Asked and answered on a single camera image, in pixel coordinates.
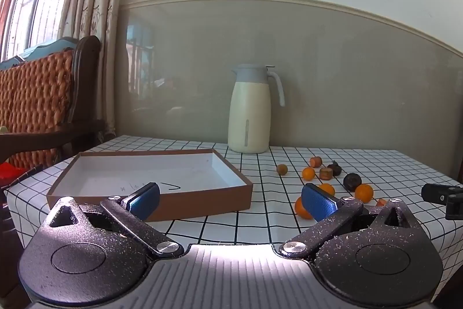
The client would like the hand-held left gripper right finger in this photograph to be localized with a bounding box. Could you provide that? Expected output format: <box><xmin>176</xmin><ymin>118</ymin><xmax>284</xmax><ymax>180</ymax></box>
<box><xmin>278</xmin><ymin>183</ymin><xmax>425</xmax><ymax>259</ymax></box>

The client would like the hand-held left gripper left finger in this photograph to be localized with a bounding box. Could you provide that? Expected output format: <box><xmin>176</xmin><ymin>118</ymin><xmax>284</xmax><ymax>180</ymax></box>
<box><xmin>38</xmin><ymin>182</ymin><xmax>185</xmax><ymax>259</ymax></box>

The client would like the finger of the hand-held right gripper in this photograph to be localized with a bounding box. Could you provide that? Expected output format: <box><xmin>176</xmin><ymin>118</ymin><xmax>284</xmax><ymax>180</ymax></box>
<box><xmin>421</xmin><ymin>183</ymin><xmax>463</xmax><ymax>203</ymax></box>

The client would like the brown cardboard box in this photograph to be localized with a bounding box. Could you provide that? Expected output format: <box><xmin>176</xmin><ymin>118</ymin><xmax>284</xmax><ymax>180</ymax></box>
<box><xmin>46</xmin><ymin>149</ymin><xmax>253</xmax><ymax>223</ymax></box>

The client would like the round dark purple fruit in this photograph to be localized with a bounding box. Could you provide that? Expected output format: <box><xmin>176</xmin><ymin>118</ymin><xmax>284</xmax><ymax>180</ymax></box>
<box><xmin>343</xmin><ymin>173</ymin><xmax>361</xmax><ymax>191</ymax></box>

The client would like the black checked white tablecloth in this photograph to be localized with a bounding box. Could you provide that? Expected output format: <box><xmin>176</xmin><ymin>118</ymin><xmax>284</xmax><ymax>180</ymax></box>
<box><xmin>6</xmin><ymin>135</ymin><xmax>463</xmax><ymax>281</ymax></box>

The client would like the cream thermos jug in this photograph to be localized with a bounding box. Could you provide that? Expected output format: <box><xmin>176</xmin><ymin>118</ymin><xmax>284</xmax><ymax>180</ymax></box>
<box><xmin>228</xmin><ymin>63</ymin><xmax>286</xmax><ymax>155</ymax></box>

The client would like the red plastic bag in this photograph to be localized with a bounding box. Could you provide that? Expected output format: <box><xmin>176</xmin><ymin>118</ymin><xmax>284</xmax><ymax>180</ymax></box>
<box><xmin>0</xmin><ymin>162</ymin><xmax>26</xmax><ymax>180</ymax></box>

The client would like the wooden sofa with tufted cushion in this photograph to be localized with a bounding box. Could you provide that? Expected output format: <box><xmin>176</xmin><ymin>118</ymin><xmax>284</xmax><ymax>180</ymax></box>
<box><xmin>0</xmin><ymin>36</ymin><xmax>105</xmax><ymax>187</ymax></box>

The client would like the beige embroidered curtain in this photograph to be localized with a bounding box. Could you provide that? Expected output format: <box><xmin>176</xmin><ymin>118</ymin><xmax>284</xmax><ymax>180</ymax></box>
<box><xmin>58</xmin><ymin>0</ymin><xmax>134</xmax><ymax>139</ymax></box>

